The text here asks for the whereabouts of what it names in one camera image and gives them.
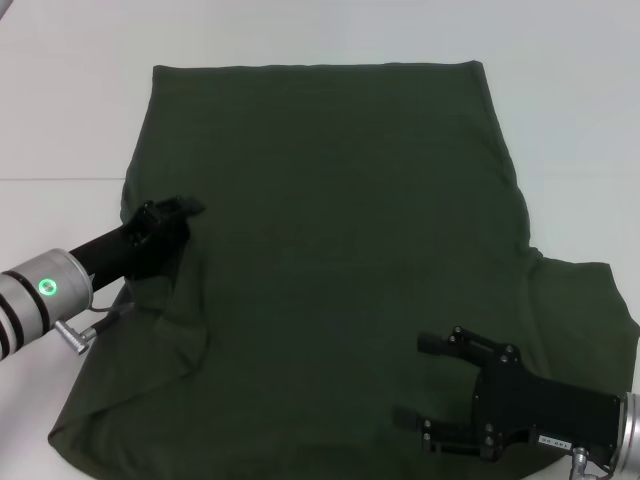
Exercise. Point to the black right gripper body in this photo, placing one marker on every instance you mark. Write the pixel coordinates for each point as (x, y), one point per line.
(535, 410)

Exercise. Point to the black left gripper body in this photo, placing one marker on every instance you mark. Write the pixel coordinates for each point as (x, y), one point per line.
(140, 240)

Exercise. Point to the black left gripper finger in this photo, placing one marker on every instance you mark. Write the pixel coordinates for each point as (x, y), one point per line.
(190, 206)

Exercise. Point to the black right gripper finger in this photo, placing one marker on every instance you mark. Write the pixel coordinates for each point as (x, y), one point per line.
(445, 437)
(432, 344)

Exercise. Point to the dark green t-shirt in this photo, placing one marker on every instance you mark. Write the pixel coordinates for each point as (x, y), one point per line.
(325, 225)

